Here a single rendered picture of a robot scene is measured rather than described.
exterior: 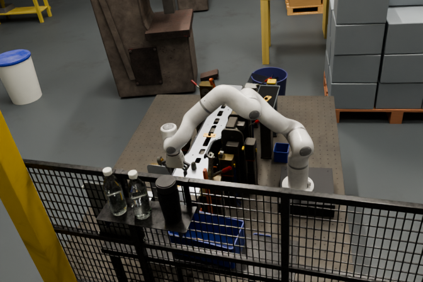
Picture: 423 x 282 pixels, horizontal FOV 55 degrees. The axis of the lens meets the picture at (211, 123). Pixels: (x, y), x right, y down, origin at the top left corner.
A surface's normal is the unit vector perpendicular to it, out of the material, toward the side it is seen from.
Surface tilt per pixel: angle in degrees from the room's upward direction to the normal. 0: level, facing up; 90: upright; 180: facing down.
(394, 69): 90
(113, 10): 90
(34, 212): 90
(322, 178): 2
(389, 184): 0
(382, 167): 0
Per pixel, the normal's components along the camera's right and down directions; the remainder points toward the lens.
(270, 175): -0.10, -0.83
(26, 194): 0.96, 0.07
